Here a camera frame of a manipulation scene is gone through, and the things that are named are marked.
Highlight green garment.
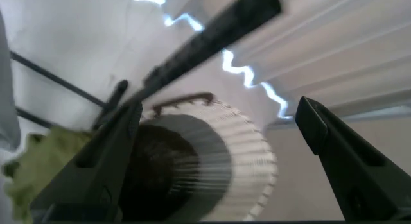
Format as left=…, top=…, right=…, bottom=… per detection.
left=1, top=125, right=94, bottom=223

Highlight white laundry basket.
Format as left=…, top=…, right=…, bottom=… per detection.
left=118, top=92, right=279, bottom=223

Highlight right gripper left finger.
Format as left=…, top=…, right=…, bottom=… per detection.
left=30, top=100, right=144, bottom=223

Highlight pale grey shorts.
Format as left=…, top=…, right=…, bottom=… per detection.
left=0, top=11, right=22, bottom=151

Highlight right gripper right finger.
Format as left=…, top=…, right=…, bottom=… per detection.
left=295, top=95, right=411, bottom=222

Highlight black clothes rack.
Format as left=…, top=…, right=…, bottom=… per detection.
left=8, top=0, right=283, bottom=132

